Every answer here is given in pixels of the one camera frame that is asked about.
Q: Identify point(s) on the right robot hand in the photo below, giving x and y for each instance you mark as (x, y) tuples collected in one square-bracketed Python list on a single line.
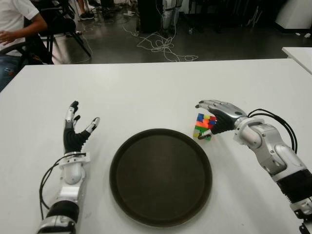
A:
[(226, 117)]

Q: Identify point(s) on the silver standing robot legs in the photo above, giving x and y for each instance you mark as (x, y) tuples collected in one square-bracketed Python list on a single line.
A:
[(170, 17)]

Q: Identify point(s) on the dark brown round plate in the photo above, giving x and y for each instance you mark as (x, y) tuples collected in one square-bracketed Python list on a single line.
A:
[(161, 178)]

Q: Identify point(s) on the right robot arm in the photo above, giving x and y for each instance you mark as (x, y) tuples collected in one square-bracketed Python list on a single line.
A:
[(280, 156)]

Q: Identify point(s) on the black floor cabinet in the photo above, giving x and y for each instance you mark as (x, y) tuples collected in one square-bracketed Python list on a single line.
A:
[(150, 17)]

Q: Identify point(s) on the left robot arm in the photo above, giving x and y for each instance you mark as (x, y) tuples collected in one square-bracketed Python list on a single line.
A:
[(72, 170)]

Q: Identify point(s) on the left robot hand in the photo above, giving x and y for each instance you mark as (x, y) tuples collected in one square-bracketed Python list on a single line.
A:
[(72, 142)]

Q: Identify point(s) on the multicoloured Rubik's cube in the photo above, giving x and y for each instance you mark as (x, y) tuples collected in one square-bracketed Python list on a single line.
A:
[(202, 124)]

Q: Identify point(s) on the black sneaker white sole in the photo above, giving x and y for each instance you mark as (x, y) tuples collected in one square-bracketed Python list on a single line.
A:
[(87, 16)]

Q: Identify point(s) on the white cabinet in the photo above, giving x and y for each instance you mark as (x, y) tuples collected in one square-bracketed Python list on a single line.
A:
[(295, 14)]

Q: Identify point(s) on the black chair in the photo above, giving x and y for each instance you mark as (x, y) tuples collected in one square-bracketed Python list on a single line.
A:
[(61, 24)]

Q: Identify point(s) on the seated person white shirt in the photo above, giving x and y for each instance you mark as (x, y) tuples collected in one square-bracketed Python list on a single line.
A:
[(14, 17)]

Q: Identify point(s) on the neighbouring white table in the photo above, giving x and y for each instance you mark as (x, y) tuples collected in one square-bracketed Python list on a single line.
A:
[(301, 58)]

